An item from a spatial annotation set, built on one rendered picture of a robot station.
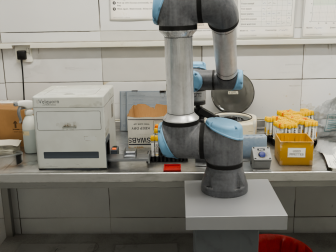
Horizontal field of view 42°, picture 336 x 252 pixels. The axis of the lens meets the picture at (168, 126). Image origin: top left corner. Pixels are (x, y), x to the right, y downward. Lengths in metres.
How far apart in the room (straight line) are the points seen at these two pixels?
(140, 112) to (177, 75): 0.98
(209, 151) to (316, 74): 1.18
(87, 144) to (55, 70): 0.73
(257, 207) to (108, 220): 1.40
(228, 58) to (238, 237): 0.58
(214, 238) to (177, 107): 0.42
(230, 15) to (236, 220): 0.59
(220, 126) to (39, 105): 0.76
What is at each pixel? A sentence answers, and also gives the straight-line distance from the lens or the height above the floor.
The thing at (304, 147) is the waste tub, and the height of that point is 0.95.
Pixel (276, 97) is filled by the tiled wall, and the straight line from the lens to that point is 2.39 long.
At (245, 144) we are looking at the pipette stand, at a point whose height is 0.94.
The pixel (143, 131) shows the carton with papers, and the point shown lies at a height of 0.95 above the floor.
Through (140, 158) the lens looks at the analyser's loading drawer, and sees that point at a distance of 1.77.
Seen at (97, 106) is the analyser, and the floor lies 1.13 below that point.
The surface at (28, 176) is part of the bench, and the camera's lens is 1.83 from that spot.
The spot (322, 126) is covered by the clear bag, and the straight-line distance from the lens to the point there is 2.30.
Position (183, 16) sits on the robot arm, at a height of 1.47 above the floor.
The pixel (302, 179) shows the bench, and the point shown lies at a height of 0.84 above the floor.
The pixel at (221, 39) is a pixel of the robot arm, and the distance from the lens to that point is 1.40.
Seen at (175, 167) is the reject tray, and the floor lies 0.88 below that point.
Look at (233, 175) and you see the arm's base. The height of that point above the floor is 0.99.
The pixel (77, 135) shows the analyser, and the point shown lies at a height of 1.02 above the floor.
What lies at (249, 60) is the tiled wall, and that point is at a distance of 2.34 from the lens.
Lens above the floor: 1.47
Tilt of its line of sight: 14 degrees down
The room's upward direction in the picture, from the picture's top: 1 degrees counter-clockwise
